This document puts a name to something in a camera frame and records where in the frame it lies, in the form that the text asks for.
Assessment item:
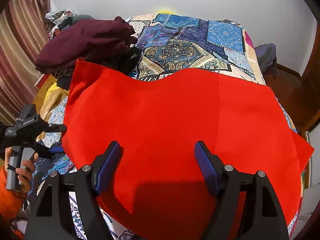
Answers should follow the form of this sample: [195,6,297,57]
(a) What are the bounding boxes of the red jacket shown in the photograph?
[62,60,313,239]

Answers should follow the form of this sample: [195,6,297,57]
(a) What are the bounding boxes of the person's left hand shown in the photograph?
[4,146,40,194]

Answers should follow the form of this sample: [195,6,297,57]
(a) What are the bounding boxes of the yellow orange blanket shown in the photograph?
[37,83,70,140]

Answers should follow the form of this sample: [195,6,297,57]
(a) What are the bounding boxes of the orange left sleeve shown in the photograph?
[1,166,26,239]

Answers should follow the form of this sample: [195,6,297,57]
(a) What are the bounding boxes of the red book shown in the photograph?
[34,74,50,89]

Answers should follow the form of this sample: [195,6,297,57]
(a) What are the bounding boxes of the dark patterned folded garment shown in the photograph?
[52,47,143,90]

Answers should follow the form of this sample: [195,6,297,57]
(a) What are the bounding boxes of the maroon folded garment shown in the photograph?
[35,16,137,74]

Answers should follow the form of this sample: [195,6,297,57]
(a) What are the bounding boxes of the pile of mixed clutter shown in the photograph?
[45,10,74,40]

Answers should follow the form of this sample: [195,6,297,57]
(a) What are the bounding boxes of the striped maroon curtain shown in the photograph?
[1,0,50,125]

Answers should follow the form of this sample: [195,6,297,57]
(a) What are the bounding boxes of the dark green cushion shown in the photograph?
[71,15,94,25]

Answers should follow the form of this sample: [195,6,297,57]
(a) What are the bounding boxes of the brown wooden door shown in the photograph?
[301,23,319,131]

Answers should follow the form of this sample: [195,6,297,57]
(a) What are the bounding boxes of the blue patchwork bedsheet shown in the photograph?
[27,13,301,240]

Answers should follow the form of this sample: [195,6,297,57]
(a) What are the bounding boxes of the yellow round object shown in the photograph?
[157,10,175,15]

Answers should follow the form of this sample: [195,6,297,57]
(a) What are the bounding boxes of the grey purple backpack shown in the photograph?
[254,43,277,73]

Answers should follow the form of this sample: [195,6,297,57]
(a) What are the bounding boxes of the colourful fleece blanket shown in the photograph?
[242,29,266,85]

